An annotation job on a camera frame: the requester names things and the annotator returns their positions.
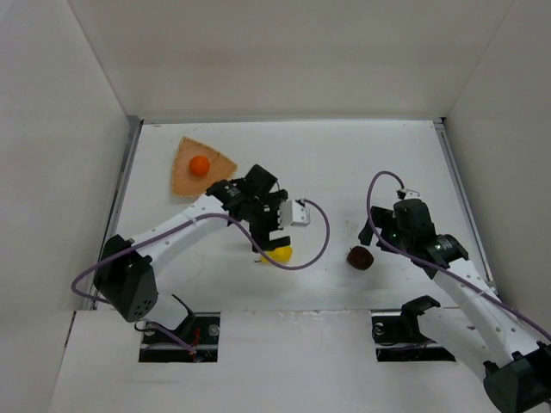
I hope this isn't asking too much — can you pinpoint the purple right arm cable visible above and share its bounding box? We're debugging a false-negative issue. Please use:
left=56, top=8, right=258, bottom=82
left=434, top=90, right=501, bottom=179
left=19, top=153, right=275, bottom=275
left=365, top=170, right=551, bottom=345

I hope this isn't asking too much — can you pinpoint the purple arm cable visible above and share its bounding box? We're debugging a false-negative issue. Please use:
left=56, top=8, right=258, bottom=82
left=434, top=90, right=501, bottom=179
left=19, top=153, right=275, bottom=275
left=71, top=198, right=331, bottom=358
left=365, top=170, right=551, bottom=345

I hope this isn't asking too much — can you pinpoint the orange fake orange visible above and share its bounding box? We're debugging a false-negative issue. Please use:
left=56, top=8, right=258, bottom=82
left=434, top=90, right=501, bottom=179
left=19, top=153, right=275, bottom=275
left=189, top=156, right=210, bottom=177

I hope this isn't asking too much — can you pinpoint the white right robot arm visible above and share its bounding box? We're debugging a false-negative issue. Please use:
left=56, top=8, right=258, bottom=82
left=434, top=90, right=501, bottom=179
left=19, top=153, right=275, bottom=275
left=358, top=198, right=550, bottom=412

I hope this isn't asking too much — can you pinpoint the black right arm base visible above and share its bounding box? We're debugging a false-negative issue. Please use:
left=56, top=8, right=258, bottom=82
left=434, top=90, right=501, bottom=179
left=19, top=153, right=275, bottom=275
left=371, top=296, right=456, bottom=362

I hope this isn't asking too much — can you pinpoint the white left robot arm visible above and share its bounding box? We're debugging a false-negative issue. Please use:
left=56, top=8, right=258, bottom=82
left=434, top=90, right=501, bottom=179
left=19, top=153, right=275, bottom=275
left=94, top=165, right=290, bottom=330

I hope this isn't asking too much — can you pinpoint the yellow fake pear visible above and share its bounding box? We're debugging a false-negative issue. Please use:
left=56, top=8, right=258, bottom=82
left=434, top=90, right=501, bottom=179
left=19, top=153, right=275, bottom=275
left=265, top=245, right=293, bottom=264

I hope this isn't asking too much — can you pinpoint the aluminium table edge rail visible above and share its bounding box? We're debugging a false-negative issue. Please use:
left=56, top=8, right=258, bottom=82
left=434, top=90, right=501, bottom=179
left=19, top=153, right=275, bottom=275
left=85, top=116, right=143, bottom=311

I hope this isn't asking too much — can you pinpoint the right aluminium table rail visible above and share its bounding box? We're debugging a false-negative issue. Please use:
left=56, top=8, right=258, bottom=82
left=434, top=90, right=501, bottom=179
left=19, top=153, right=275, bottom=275
left=433, top=118, right=499, bottom=295

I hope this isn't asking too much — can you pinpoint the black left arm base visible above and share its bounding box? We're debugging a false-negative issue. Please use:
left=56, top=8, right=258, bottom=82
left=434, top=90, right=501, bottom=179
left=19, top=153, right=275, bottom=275
left=133, top=294, right=221, bottom=364

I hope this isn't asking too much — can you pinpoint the dark red fake apple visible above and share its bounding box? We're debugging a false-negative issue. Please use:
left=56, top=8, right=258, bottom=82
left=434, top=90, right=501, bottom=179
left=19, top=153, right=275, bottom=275
left=346, top=245, right=375, bottom=271

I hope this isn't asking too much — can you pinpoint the woven orange fruit basket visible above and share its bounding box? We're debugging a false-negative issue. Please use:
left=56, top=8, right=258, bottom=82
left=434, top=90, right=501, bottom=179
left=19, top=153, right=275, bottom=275
left=170, top=137, right=238, bottom=197

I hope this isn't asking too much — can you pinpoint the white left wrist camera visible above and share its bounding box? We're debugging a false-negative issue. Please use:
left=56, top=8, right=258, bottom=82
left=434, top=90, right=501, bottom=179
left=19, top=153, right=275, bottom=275
left=278, top=199, right=311, bottom=228

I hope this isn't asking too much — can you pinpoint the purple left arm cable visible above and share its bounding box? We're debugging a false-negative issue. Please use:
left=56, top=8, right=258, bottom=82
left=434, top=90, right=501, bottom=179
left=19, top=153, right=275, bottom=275
left=71, top=198, right=331, bottom=358

